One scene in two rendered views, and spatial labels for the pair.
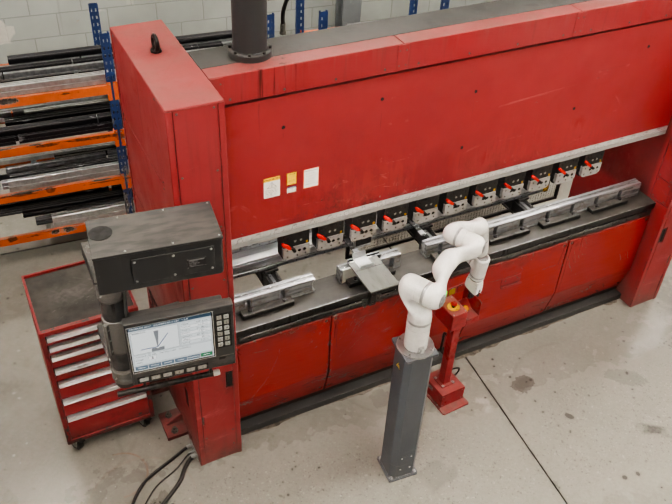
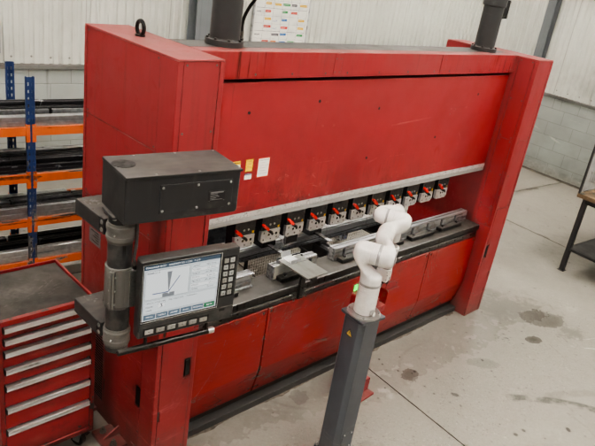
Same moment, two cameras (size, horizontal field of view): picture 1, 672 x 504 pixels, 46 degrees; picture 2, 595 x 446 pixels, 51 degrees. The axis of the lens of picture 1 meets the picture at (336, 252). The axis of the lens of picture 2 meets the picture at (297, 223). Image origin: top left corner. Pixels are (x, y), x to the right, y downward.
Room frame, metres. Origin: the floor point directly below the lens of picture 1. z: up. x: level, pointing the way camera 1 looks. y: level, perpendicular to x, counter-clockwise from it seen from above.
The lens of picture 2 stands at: (0.03, 0.96, 2.78)
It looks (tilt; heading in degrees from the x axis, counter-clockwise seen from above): 23 degrees down; 342
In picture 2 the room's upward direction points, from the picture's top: 9 degrees clockwise
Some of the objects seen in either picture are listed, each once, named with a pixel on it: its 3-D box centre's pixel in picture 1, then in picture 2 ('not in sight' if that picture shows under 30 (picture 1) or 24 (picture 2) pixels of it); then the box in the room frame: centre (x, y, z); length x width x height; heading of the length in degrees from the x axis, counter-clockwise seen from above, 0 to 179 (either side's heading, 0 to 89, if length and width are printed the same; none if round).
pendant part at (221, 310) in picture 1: (180, 336); (184, 286); (2.38, 0.64, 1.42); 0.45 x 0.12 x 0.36; 111
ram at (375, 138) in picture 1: (476, 121); (374, 137); (3.80, -0.71, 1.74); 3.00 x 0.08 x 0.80; 119
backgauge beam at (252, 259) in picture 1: (394, 220); (298, 235); (3.95, -0.35, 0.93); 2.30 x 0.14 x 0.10; 119
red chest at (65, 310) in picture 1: (92, 357); (31, 367); (3.07, 1.34, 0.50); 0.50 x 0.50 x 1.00; 29
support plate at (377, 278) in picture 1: (373, 274); (303, 266); (3.36, -0.22, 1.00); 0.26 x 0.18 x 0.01; 29
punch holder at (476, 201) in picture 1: (481, 189); (373, 201); (3.86, -0.83, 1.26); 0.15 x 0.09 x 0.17; 119
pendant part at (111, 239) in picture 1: (162, 307); (166, 257); (2.44, 0.72, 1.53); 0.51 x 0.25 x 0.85; 111
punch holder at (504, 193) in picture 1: (509, 182); (390, 197); (3.95, -1.00, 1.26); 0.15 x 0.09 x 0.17; 119
